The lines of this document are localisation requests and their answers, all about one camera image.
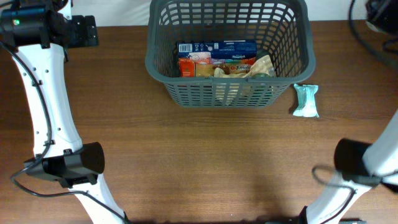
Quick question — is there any teal white snack packet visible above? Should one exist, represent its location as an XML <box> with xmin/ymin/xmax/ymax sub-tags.
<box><xmin>293</xmin><ymin>84</ymin><xmax>319</xmax><ymax>118</ymax></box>

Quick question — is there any grey plastic shopping basket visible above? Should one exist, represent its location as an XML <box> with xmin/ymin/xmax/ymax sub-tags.
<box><xmin>146</xmin><ymin>0</ymin><xmax>315</xmax><ymax>108</ymax></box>

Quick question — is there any green lid glass jar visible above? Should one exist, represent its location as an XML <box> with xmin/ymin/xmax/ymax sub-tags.
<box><xmin>252</xmin><ymin>73</ymin><xmax>271</xmax><ymax>98</ymax></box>

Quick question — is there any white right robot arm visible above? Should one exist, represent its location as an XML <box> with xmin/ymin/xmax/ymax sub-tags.
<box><xmin>292</xmin><ymin>0</ymin><xmax>397</xmax><ymax>224</ymax></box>

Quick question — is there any blue cardboard food box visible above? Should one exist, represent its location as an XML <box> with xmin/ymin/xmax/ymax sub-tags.
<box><xmin>177</xmin><ymin>40</ymin><xmax>257</xmax><ymax>60</ymax></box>

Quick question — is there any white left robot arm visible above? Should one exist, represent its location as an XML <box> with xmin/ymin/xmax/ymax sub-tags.
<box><xmin>1</xmin><ymin>0</ymin><xmax>129</xmax><ymax>223</ymax></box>

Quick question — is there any beige paper pouch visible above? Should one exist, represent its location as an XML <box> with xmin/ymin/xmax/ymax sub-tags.
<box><xmin>213</xmin><ymin>54</ymin><xmax>277</xmax><ymax>105</ymax></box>

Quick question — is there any orange spaghetti packet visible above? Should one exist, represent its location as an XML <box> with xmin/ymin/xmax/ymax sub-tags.
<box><xmin>178</xmin><ymin>58</ymin><xmax>256</xmax><ymax>78</ymax></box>

